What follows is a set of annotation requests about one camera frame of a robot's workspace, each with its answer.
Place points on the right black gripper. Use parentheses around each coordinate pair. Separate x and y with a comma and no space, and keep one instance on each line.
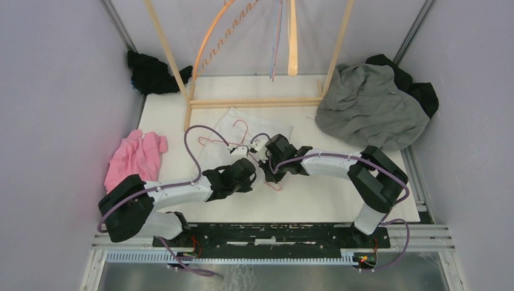
(270,176)

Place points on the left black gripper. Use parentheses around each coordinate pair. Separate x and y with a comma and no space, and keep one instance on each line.
(246,187)

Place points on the white skirt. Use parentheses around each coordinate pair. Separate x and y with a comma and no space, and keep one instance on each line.
(225,136)

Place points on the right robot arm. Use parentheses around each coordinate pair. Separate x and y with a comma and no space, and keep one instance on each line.
(380,183)

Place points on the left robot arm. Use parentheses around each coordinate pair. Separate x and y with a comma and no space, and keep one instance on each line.
(134,206)

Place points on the wooden hanger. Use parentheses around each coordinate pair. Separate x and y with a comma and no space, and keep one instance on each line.
(292,38)

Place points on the orange plastic hanger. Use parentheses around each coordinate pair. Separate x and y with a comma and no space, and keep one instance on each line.
(202,59)

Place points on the wooden clothes rack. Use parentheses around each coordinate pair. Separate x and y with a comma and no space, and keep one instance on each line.
(189,95)

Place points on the grey garment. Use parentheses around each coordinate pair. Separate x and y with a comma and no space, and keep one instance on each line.
(364,107)

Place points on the pink garment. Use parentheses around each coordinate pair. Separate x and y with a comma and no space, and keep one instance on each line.
(139,153)

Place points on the black garment left corner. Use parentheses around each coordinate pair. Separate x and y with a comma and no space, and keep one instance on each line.
(150,75)

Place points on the black garment corner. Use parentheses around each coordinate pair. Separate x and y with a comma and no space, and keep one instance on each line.
(150,75)
(424,93)

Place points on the black garment right corner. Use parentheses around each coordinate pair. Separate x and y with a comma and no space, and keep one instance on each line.
(424,93)

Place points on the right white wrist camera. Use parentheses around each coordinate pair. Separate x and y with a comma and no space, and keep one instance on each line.
(258,147)

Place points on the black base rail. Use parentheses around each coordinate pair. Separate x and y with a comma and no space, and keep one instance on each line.
(277,240)

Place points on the white cable duct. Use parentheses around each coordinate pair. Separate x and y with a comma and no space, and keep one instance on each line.
(164,257)

